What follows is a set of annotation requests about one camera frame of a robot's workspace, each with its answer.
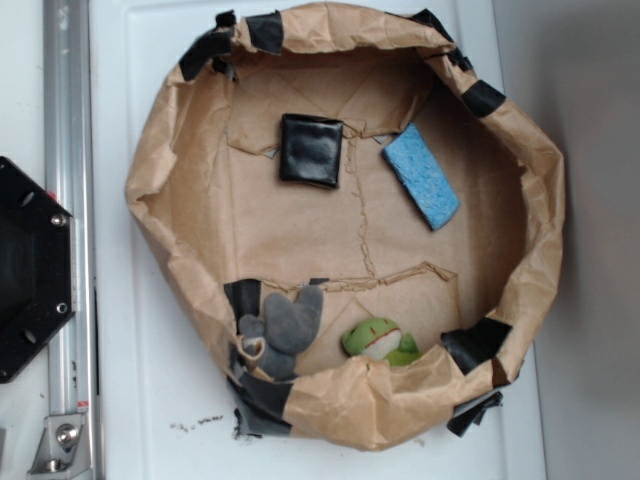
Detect green frog plush toy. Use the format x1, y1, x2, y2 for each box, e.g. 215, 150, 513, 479
341, 317, 422, 367

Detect aluminium extrusion rail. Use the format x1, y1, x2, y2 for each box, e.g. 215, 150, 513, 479
43, 1, 104, 479

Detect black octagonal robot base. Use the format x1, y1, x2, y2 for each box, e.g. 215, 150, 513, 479
1, 157, 75, 384

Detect black box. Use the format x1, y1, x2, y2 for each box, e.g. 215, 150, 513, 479
279, 113, 344, 189

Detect brown paper bag bin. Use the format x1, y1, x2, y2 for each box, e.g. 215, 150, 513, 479
126, 3, 565, 450

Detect metal corner bracket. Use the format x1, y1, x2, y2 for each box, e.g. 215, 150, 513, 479
26, 413, 92, 479

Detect blue sponge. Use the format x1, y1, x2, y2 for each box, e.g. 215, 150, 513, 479
382, 123, 460, 230

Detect grey plush toy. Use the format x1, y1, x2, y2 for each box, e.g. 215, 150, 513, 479
239, 285, 324, 381

